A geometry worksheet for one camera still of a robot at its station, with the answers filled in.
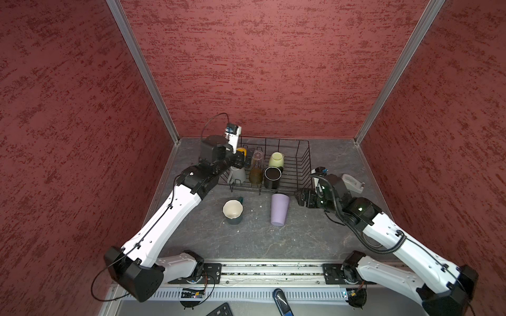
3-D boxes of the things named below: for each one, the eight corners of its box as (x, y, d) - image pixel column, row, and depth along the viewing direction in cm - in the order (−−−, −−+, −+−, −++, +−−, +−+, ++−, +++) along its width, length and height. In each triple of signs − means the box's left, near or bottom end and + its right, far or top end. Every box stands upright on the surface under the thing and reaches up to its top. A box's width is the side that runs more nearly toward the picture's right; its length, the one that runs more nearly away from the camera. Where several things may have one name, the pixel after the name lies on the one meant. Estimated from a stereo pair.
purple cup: (270, 226, 88) (271, 221, 83) (269, 199, 96) (270, 193, 92) (290, 226, 88) (292, 221, 83) (287, 199, 96) (289, 193, 92)
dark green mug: (224, 227, 87) (221, 217, 79) (226, 207, 93) (223, 197, 85) (243, 227, 88) (241, 217, 79) (244, 207, 94) (242, 197, 85)
